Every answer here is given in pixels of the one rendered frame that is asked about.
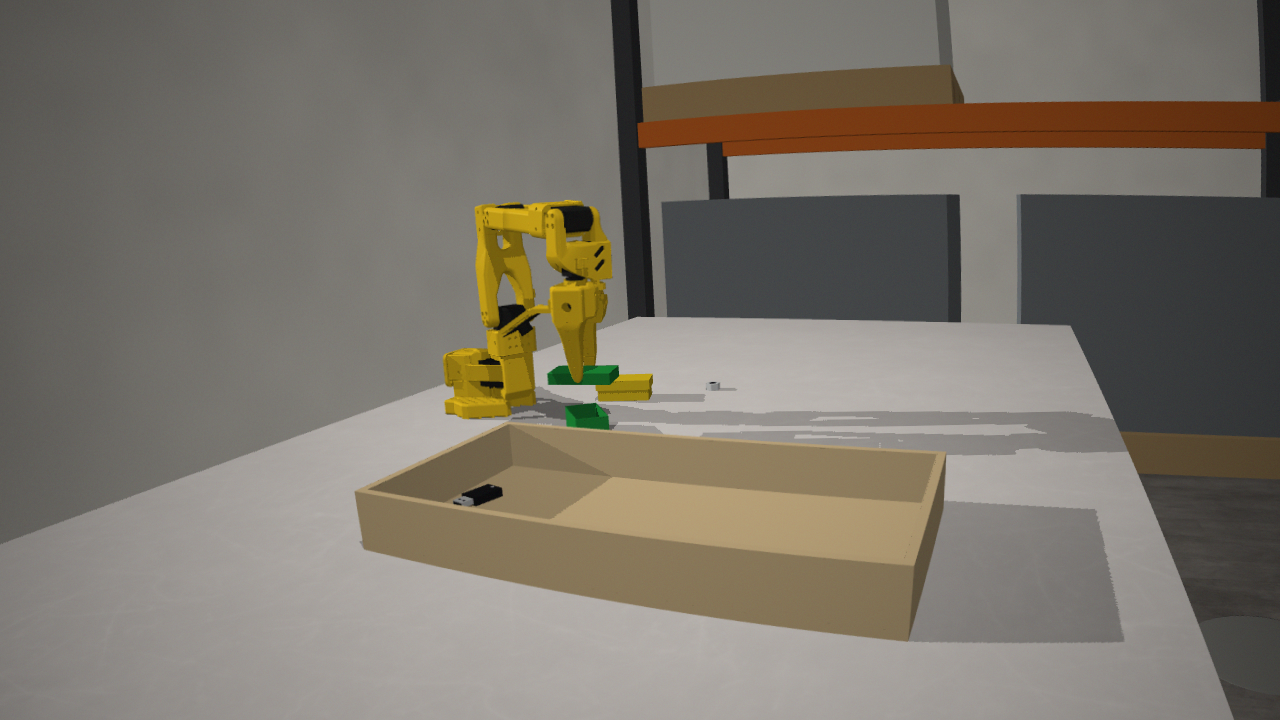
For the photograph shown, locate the black usb stick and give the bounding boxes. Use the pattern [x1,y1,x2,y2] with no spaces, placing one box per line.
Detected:
[453,484,503,506]

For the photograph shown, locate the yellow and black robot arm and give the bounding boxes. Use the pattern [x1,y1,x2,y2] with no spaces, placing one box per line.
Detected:
[444,200,612,419]

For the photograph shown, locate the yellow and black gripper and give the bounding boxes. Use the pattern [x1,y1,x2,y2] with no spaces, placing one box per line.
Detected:
[498,278,608,383]

